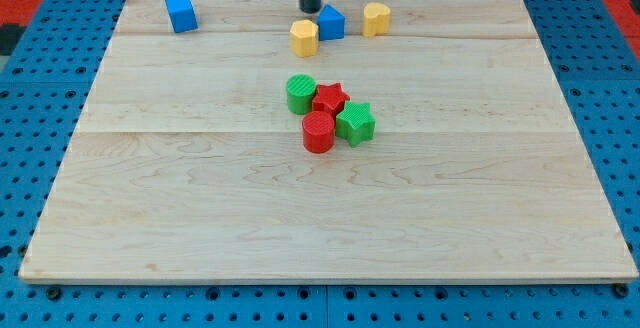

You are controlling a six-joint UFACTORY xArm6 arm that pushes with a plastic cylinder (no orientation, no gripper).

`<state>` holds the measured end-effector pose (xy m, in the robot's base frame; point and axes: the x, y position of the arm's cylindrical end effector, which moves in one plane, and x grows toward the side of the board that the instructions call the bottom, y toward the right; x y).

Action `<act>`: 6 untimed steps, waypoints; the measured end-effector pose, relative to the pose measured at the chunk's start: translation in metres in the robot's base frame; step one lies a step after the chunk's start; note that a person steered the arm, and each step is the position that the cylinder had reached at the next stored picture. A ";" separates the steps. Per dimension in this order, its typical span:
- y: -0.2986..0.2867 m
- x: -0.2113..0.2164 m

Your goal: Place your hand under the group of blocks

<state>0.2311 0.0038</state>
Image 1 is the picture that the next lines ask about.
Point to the red cylinder block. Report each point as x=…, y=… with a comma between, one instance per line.
x=318, y=132

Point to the blue cube block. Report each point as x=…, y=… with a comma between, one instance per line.
x=182, y=15

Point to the yellow hexagon block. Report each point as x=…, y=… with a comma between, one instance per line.
x=304, y=38

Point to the yellow heart block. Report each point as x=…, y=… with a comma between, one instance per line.
x=376, y=19

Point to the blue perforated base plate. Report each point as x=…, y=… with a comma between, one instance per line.
x=43, y=87

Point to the light wooden board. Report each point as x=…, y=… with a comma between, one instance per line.
x=187, y=168

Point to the green cylinder block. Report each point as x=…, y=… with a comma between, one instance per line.
x=300, y=91

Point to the green star block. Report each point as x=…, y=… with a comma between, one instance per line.
x=355, y=123

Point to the red star block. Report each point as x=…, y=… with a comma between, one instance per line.
x=329, y=99

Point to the blue triangular prism block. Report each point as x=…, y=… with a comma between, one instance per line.
x=331, y=23

